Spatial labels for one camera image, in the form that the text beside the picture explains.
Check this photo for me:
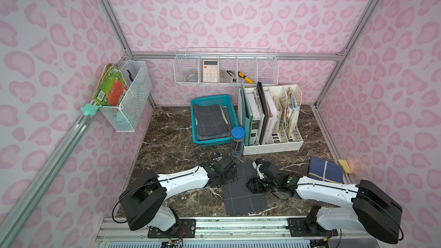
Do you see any dark grey checked pillowcase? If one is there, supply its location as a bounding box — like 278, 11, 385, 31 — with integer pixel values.
192, 103, 232, 141
222, 163, 267, 216

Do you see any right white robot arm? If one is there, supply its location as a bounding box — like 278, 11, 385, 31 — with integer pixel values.
246, 158, 404, 245

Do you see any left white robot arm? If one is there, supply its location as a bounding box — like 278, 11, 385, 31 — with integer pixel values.
117, 156, 237, 235

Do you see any navy blue folded pillowcase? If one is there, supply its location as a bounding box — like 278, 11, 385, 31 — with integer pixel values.
308, 157, 343, 184

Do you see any blue lid pencil jar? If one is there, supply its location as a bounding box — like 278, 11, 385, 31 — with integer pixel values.
231, 126, 246, 158

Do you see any white desktop file organizer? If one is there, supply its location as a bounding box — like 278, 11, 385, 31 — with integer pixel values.
237, 84, 303, 155

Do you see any pink white book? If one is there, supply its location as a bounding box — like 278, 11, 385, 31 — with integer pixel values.
264, 90, 278, 145

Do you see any green folder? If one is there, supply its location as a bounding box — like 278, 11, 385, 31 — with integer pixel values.
240, 85, 252, 147

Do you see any black folder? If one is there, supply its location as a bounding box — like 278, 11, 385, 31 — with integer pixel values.
257, 82, 270, 145

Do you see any yellow sponge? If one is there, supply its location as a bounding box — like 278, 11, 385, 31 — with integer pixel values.
338, 159, 353, 175

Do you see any grey stapler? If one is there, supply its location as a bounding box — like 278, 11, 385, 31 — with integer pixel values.
220, 70, 237, 83

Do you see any clear tape roll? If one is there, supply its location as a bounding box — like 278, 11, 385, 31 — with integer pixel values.
184, 73, 199, 83

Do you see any yellow utility knife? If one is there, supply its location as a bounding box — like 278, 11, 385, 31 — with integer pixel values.
238, 71, 254, 84

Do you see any white calculator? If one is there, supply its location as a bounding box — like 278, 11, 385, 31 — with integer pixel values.
202, 59, 219, 83

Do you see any green red book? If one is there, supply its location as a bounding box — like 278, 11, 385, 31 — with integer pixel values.
93, 64, 129, 106

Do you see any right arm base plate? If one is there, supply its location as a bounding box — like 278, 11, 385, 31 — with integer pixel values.
287, 217, 339, 238

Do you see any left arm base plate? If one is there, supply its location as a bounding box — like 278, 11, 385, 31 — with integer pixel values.
148, 219, 196, 238

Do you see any white wire wall shelf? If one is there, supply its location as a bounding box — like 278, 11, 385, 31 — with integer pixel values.
173, 47, 279, 86

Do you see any white mesh wall basket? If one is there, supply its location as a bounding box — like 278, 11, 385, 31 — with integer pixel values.
100, 60, 152, 133

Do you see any mint green wall hook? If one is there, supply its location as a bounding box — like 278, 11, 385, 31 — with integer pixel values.
80, 103, 101, 116

